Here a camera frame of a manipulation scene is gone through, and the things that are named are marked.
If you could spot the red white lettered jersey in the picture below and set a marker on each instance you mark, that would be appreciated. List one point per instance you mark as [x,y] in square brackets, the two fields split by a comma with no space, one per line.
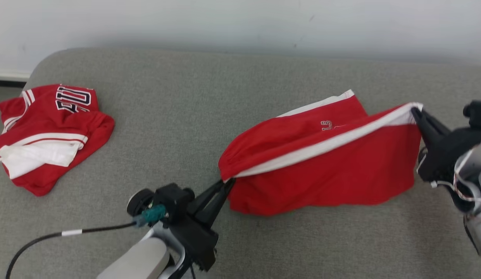
[50,124]

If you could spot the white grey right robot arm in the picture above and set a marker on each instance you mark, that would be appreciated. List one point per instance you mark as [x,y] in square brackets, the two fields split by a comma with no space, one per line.
[478,174]

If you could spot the white wall baseboard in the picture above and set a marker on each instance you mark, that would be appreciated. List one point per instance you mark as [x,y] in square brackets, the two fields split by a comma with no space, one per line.
[7,74]

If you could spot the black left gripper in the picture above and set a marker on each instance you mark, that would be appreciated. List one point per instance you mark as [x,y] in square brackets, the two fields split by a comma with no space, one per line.
[195,240]

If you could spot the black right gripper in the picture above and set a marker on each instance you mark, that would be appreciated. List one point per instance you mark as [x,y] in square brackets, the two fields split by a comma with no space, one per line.
[445,159]

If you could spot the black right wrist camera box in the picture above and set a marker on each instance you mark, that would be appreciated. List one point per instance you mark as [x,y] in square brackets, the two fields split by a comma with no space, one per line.
[478,114]

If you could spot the red shorts white stripe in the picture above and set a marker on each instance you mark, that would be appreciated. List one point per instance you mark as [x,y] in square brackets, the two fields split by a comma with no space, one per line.
[321,174]

